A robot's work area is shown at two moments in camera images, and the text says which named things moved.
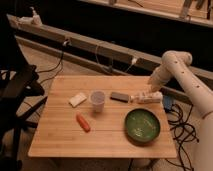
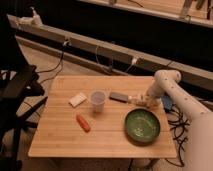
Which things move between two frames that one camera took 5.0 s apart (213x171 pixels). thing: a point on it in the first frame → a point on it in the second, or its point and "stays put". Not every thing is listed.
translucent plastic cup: x=97 y=99 stays put
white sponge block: x=77 y=99 stays put
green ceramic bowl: x=142 y=125 stays put
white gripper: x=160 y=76 → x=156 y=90
